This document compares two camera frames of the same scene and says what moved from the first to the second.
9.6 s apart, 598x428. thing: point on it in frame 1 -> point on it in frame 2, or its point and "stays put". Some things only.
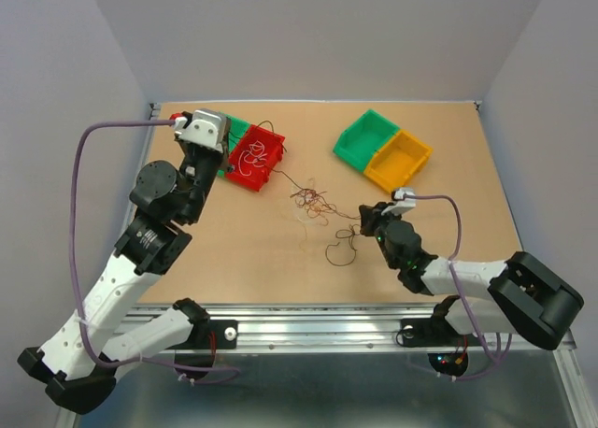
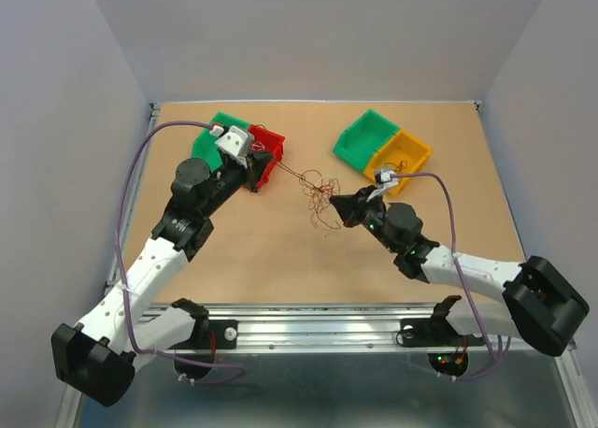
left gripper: [185, 146] -> [256, 163]
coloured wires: [317, 206] -> [320, 195]
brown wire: [343, 229] -> [401, 166]
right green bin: [364, 138] stays put
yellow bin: [397, 160] stays put
